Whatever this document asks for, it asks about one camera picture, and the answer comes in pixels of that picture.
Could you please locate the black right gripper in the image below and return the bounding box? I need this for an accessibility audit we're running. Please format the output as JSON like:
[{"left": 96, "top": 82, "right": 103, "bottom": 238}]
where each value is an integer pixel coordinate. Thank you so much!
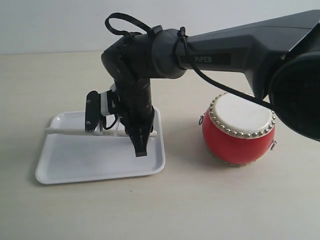
[{"left": 114, "top": 78, "right": 154, "bottom": 157}]

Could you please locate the white drumstick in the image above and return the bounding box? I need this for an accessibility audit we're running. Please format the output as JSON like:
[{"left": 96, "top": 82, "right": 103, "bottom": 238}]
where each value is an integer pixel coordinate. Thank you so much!
[{"left": 44, "top": 126, "right": 159, "bottom": 139}]

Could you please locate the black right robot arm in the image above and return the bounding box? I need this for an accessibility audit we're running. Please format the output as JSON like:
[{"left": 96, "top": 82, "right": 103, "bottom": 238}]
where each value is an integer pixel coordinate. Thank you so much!
[{"left": 101, "top": 9, "right": 320, "bottom": 157}]

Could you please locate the small red drum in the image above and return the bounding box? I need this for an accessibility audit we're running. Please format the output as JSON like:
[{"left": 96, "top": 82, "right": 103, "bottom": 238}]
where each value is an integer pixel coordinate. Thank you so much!
[{"left": 199, "top": 92, "right": 276, "bottom": 166}]

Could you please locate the white rectangular plastic tray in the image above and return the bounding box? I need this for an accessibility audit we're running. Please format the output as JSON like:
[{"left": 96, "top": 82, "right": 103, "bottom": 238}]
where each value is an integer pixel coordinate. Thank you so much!
[{"left": 35, "top": 109, "right": 166, "bottom": 185}]

